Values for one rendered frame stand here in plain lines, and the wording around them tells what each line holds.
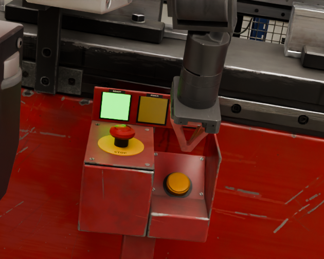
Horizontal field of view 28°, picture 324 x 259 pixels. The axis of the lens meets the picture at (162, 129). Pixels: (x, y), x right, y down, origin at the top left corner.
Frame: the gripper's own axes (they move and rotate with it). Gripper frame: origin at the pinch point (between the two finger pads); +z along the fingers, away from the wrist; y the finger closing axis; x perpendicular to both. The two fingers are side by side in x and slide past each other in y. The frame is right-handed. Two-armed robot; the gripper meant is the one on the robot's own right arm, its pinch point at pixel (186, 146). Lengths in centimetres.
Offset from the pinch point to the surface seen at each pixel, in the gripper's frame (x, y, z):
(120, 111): 10.5, 10.5, 2.5
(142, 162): 6.6, -3.1, 1.4
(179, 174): 0.1, 1.6, 7.3
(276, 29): -113, 378, 178
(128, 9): 10.5, 36.2, -3.0
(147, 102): 6.1, 11.0, 0.3
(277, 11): -23, 56, 3
